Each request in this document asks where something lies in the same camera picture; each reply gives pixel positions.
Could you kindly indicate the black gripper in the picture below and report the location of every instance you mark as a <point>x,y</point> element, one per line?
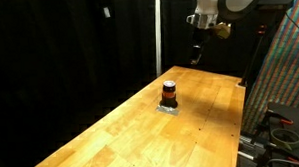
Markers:
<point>200,36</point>

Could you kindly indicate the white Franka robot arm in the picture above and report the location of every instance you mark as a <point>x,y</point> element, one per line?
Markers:
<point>235,0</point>

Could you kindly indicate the white vertical pole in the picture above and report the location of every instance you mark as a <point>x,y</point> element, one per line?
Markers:
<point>158,33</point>

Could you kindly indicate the dark red-banded cup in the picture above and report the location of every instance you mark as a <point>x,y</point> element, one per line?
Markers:
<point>169,93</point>

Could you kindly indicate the black stand pole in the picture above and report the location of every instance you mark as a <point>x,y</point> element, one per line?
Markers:
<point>253,56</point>

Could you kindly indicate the silver tape patch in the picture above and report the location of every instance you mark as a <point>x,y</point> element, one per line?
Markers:
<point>167,110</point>

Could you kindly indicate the colourful woven panel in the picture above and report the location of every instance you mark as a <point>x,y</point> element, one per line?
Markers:
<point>282,65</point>

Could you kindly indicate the small white tag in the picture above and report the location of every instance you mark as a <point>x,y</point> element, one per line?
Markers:
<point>106,12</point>

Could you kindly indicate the black perforated metal plate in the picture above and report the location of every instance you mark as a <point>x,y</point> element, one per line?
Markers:
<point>289,113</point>

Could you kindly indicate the roll of masking tape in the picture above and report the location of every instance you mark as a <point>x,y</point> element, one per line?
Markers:
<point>285,138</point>

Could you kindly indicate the black curtain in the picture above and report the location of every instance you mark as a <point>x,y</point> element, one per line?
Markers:
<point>72,62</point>

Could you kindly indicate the tan wrist camera box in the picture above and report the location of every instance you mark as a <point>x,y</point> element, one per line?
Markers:
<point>222,30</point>

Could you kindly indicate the aluminium extrusion rail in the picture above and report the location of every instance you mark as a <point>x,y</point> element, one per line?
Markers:
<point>250,145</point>

